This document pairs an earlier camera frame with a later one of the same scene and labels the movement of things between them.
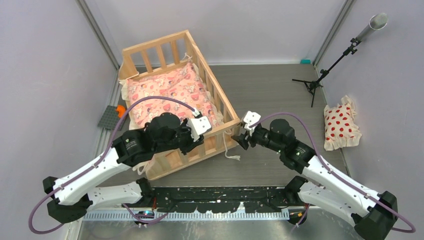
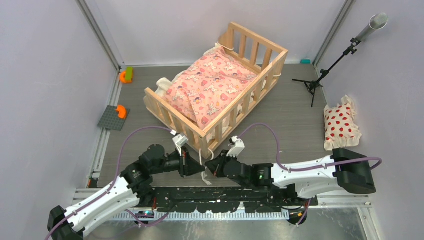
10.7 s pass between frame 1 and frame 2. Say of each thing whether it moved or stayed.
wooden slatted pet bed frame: moved
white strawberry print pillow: stayed
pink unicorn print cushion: moved
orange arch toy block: stayed
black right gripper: moved
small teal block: stayed
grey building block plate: stayed
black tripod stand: stayed
